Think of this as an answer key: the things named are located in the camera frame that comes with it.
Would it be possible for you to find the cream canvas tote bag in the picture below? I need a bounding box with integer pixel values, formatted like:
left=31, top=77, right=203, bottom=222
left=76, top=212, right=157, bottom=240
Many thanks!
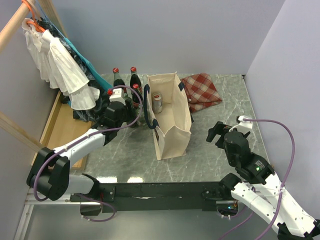
left=143, top=72, right=192, bottom=160

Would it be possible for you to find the red plaid folded cloth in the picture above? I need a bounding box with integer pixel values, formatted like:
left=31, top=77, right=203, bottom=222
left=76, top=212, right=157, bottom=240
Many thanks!
left=181, top=73, right=223, bottom=113

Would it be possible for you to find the small red top can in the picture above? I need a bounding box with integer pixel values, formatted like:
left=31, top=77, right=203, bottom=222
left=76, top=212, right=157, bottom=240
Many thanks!
left=152, top=92, right=163, bottom=114

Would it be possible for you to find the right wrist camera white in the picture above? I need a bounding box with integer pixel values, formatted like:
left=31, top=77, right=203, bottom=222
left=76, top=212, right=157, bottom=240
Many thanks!
left=228, top=115, right=253, bottom=138

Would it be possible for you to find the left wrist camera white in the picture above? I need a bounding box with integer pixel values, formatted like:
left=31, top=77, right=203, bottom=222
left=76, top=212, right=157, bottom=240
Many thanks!
left=107, top=88, right=125, bottom=105

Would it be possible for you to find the green cap bottle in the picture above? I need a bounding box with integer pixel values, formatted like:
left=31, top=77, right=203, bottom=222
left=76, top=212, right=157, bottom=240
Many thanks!
left=136, top=107, right=147, bottom=127

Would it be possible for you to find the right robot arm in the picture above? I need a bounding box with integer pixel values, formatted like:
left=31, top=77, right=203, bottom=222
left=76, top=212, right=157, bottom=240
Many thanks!
left=206, top=115, right=320, bottom=240

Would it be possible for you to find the dark floral garment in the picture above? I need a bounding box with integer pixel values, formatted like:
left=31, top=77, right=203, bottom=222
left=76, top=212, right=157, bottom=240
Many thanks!
left=37, top=18, right=108, bottom=122

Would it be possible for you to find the teal garment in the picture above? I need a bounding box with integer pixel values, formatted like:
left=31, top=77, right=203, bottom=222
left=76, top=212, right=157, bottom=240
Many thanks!
left=47, top=20, right=113, bottom=91

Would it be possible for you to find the aluminium frame rail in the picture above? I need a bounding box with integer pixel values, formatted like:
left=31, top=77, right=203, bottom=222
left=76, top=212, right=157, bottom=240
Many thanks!
left=13, top=189, right=76, bottom=240

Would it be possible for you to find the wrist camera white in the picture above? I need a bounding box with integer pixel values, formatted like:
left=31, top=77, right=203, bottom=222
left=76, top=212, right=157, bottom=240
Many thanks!
left=107, top=88, right=125, bottom=105
left=228, top=115, right=253, bottom=138

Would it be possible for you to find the wooden clothes rack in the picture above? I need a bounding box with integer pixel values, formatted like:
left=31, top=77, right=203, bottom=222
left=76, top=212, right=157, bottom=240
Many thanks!
left=0, top=0, right=92, bottom=168

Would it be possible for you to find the black base beam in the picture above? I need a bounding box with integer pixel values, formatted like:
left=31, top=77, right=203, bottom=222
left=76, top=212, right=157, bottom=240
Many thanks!
left=69, top=181, right=241, bottom=212

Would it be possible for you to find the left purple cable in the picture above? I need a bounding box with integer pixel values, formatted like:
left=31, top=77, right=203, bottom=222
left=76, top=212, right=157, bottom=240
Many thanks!
left=32, top=85, right=144, bottom=223

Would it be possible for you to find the orange hanger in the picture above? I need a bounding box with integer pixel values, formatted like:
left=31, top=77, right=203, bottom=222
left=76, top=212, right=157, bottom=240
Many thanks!
left=21, top=0, right=45, bottom=33

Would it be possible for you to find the white pleated garment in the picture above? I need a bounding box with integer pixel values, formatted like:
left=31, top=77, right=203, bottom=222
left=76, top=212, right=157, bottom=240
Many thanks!
left=21, top=18, right=100, bottom=111

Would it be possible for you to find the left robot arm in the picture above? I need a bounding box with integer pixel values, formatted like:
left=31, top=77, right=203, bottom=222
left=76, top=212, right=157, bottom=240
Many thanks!
left=26, top=99, right=137, bottom=202

